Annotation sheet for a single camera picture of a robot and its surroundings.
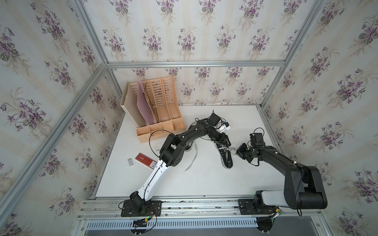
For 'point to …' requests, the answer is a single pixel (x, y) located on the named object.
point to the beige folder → (129, 103)
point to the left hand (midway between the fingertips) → (228, 144)
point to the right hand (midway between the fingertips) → (237, 151)
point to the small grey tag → (130, 162)
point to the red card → (146, 161)
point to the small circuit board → (141, 222)
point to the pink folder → (143, 104)
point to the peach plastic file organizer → (168, 118)
